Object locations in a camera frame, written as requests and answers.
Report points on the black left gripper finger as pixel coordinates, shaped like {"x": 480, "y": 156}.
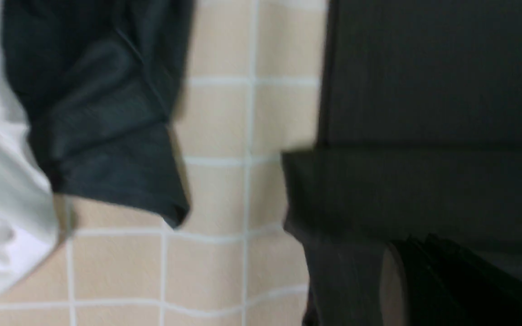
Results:
{"x": 436, "y": 282}

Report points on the dark gray long-sleeve shirt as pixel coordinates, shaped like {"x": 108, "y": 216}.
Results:
{"x": 420, "y": 133}

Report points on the beige grid-pattern table mat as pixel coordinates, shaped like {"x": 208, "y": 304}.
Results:
{"x": 251, "y": 90}

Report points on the dark gray garment in pile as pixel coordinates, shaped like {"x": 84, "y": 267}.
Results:
{"x": 99, "y": 80}

